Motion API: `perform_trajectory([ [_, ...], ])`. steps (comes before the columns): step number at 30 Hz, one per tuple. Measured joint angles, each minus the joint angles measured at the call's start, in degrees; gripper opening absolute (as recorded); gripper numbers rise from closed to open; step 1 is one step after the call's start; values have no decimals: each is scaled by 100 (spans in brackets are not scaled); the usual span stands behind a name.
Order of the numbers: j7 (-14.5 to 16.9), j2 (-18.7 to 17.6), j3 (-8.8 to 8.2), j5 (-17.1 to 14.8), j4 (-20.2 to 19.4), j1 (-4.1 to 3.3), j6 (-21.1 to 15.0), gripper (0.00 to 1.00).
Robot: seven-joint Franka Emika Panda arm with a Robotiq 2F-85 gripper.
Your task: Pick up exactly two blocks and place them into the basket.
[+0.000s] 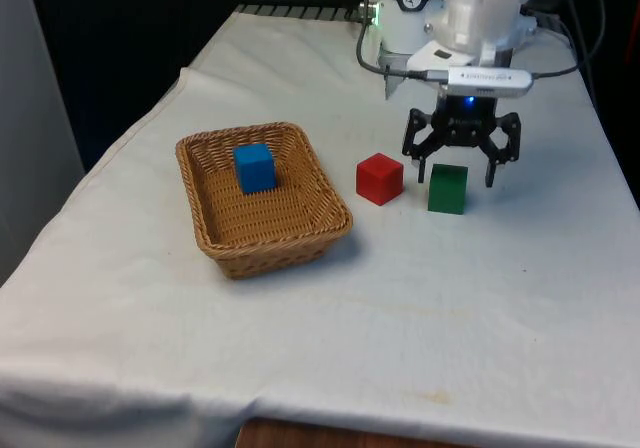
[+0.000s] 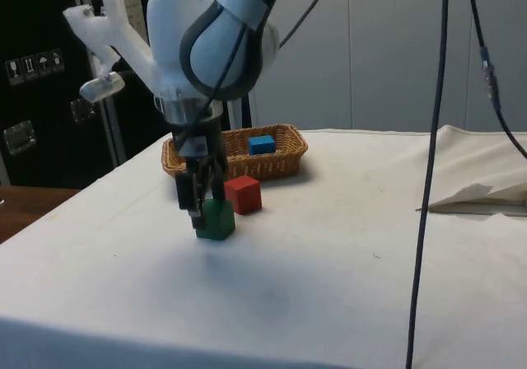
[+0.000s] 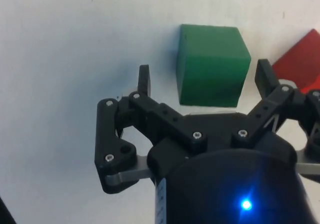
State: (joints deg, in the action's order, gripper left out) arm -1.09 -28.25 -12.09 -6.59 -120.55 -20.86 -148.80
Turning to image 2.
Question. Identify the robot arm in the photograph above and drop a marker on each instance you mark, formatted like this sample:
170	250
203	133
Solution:
218	48

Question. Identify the green cube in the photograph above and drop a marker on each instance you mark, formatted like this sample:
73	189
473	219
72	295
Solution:
218	222

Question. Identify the red cube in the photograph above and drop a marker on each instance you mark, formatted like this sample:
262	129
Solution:
243	196

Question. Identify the pale locker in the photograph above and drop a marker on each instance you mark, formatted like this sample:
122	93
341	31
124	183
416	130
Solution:
510	35
395	56
313	76

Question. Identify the white plastic bracket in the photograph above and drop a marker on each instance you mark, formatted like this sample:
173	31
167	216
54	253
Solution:
111	35

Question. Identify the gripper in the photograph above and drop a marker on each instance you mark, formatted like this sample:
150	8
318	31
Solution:
210	138

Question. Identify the wicker basket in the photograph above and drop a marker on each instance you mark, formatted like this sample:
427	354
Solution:
271	167

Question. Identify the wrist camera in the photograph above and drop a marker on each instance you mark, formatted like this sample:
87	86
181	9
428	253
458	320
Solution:
103	87

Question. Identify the black cabinet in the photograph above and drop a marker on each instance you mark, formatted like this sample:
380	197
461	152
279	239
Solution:
37	23

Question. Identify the blue cube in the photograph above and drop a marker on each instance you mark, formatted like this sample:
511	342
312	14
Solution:
261	146

